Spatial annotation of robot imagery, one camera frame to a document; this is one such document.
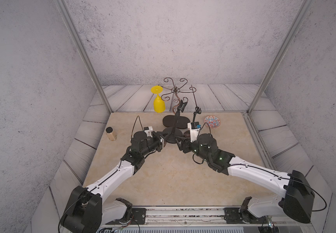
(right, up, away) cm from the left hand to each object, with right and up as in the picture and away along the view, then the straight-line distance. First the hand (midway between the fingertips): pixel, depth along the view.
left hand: (173, 134), depth 74 cm
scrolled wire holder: (+2, +25, +16) cm, 30 cm away
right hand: (+3, -1, 0) cm, 3 cm away
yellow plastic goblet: (-9, +16, +20) cm, 27 cm away
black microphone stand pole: (+15, +13, +15) cm, 24 cm away
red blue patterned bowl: (+30, +6, +38) cm, 49 cm away
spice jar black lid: (-43, +1, +25) cm, 50 cm away
